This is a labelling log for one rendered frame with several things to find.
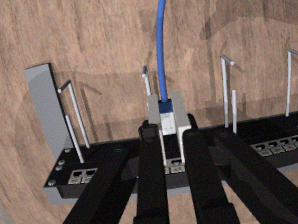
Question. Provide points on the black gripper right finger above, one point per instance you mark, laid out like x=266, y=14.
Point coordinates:
x=270, y=196

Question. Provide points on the white ethernet plug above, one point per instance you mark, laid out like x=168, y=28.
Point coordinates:
x=167, y=118

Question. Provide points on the dark grey patch panel rack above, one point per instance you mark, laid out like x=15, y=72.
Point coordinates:
x=274, y=137

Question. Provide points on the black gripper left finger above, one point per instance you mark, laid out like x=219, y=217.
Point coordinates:
x=104, y=199

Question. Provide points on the blue patch cable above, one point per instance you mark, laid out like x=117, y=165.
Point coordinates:
x=159, y=50

